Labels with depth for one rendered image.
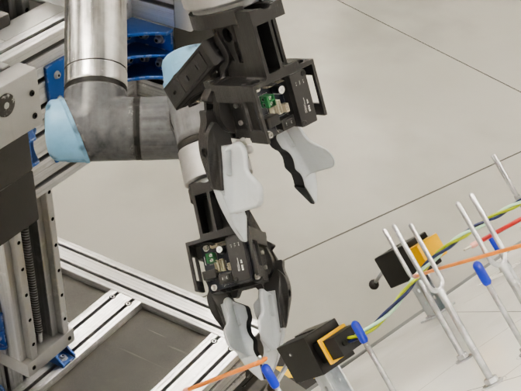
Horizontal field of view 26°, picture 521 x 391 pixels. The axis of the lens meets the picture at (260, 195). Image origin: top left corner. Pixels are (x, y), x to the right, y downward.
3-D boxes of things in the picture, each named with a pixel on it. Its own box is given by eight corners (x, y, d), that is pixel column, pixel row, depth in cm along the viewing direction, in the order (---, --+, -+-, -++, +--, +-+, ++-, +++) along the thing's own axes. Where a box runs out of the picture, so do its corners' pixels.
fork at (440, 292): (493, 388, 87) (401, 229, 88) (478, 392, 89) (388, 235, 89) (508, 375, 89) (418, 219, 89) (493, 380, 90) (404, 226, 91)
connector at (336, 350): (337, 351, 109) (327, 333, 109) (367, 340, 105) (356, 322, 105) (316, 365, 107) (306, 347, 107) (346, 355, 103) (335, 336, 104)
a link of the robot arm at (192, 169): (192, 162, 127) (260, 142, 125) (200, 201, 126) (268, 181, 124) (167, 150, 120) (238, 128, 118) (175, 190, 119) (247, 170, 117)
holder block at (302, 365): (326, 363, 113) (306, 328, 113) (355, 354, 108) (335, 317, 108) (295, 384, 111) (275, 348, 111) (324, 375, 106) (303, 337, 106)
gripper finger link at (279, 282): (253, 334, 119) (236, 254, 121) (258, 334, 121) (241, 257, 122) (295, 323, 118) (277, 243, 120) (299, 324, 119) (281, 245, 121)
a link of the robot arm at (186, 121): (226, 60, 130) (227, 32, 122) (246, 150, 127) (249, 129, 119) (159, 73, 129) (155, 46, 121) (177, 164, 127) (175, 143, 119)
